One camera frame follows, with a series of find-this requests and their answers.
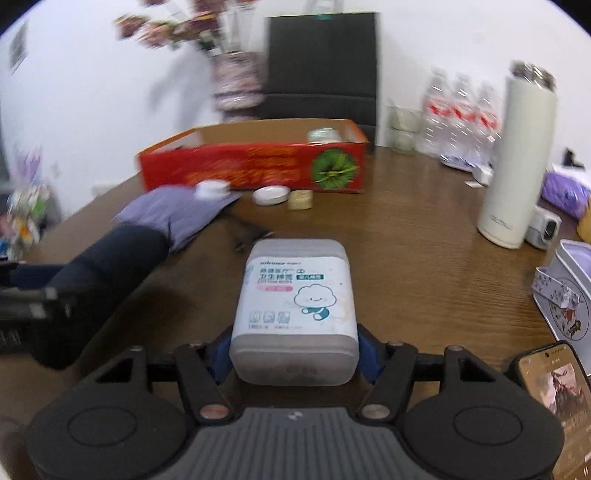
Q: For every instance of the clear water bottle red label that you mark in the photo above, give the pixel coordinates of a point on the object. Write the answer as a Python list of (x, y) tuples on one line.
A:
[(464, 120), (436, 115), (488, 124)]

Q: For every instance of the purple fabric pouch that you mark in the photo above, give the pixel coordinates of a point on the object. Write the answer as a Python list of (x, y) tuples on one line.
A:
[(180, 212)]

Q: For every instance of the small gold cube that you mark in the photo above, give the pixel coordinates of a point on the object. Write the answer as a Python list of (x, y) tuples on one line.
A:
[(301, 200)]

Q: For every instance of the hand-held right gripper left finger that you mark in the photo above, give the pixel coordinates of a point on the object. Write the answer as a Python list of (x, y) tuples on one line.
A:
[(220, 357)]

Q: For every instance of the clear crinkled plastic packet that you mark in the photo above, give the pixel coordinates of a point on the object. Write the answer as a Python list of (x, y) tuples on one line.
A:
[(324, 135)]

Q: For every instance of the pink marbled vase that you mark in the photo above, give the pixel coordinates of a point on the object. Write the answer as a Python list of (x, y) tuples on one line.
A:
[(238, 83)]

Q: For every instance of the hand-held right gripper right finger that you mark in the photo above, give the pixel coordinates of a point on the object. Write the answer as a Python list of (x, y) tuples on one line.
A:
[(369, 357)]

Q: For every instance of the clear glass cup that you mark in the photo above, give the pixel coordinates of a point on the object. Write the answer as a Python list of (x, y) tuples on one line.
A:
[(404, 129)]

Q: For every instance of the red cardboard box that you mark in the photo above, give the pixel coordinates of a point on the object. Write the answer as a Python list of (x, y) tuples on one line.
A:
[(258, 166)]

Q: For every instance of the shelf of assorted small goods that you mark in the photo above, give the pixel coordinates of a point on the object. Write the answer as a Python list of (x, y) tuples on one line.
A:
[(23, 212)]

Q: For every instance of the dried pink flowers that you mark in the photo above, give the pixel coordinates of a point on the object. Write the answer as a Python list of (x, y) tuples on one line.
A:
[(161, 27)]

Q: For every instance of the purple tissue pack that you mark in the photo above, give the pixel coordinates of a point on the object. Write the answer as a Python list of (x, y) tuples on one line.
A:
[(568, 191)]

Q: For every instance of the black paper bag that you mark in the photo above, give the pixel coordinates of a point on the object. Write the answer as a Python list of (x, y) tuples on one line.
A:
[(318, 60)]

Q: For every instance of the dark blue pouch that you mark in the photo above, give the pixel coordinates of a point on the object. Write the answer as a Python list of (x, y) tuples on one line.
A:
[(101, 286)]

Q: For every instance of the white thermos bottle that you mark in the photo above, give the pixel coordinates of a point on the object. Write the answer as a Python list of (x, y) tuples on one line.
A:
[(515, 161)]

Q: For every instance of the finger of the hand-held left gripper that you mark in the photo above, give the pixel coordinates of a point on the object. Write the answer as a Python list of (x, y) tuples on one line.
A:
[(8, 271), (32, 304)]

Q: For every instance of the flat white round container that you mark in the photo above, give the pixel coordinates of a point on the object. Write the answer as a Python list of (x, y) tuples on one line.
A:
[(271, 195)]

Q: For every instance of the white cotton swab box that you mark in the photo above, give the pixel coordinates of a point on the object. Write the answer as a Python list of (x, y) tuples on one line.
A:
[(295, 314)]

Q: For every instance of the small white device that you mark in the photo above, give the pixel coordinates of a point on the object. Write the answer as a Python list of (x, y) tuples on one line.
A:
[(545, 228)]

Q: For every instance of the white floral tin box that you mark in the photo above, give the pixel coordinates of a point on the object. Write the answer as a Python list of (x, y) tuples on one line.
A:
[(565, 295)]

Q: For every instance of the black smartphone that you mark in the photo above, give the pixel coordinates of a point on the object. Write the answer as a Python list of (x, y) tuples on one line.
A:
[(561, 392)]

